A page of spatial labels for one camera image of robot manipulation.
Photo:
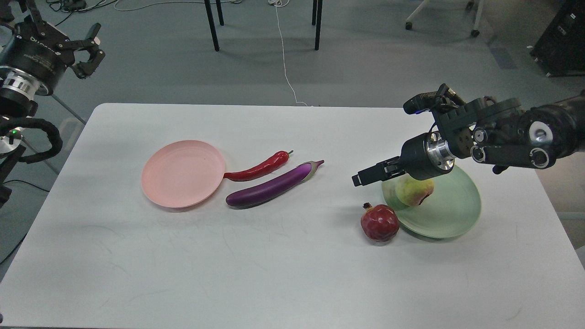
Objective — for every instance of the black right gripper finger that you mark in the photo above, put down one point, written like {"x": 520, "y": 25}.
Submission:
{"x": 364, "y": 178}
{"x": 389, "y": 167}

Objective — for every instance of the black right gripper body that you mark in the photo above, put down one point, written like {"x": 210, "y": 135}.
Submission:
{"x": 426, "y": 156}

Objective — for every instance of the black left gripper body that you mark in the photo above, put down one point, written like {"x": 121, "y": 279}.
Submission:
{"x": 32, "y": 64}

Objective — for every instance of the yellow green apple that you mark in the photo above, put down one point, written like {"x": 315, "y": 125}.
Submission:
{"x": 413, "y": 192}

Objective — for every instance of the red pomegranate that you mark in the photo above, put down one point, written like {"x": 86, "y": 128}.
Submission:
{"x": 380, "y": 223}

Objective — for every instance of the red chili pepper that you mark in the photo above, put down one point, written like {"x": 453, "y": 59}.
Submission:
{"x": 264, "y": 168}

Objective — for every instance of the purple eggplant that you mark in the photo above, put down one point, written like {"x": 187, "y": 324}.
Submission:
{"x": 269, "y": 190}

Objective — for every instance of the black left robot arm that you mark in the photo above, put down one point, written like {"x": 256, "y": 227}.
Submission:
{"x": 19, "y": 112}

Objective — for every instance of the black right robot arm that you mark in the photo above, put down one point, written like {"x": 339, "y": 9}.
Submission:
{"x": 497, "y": 133}

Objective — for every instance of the green plate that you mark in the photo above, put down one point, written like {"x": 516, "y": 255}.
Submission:
{"x": 451, "y": 210}

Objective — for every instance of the white rolling chair base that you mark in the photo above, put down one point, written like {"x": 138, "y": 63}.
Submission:
{"x": 429, "y": 14}

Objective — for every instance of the pink plate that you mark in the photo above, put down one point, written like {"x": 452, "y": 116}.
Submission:
{"x": 182, "y": 174}

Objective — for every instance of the black table legs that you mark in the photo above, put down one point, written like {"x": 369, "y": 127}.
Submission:
{"x": 261, "y": 28}

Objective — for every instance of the black equipment case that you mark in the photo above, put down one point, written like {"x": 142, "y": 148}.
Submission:
{"x": 560, "y": 51}

